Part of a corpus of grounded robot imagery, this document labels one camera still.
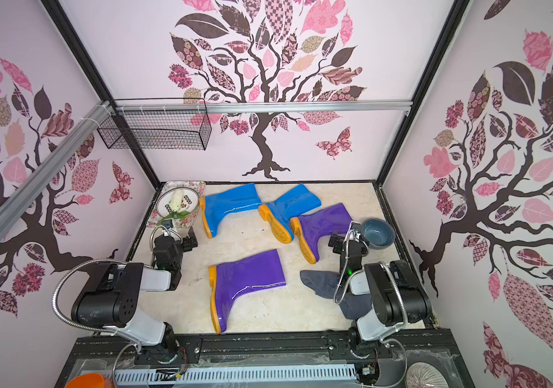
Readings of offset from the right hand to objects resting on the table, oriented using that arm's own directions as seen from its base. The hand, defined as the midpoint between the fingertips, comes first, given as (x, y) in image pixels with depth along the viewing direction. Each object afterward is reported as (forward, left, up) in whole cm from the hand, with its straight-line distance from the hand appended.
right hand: (350, 230), depth 91 cm
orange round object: (-45, +84, -9) cm, 95 cm away
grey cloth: (-18, +10, -7) cm, 22 cm away
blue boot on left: (+17, +57, -3) cm, 59 cm away
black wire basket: (+36, +75, +26) cm, 87 cm away
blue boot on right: (+12, +27, -3) cm, 30 cm away
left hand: (+1, +67, -1) cm, 67 cm away
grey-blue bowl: (+4, -14, -8) cm, 17 cm away
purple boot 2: (+4, +15, -4) cm, 16 cm away
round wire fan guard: (-45, -14, -8) cm, 48 cm away
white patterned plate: (+22, +70, -7) cm, 74 cm away
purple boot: (-17, +47, -5) cm, 50 cm away
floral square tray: (+13, +70, -9) cm, 71 cm away
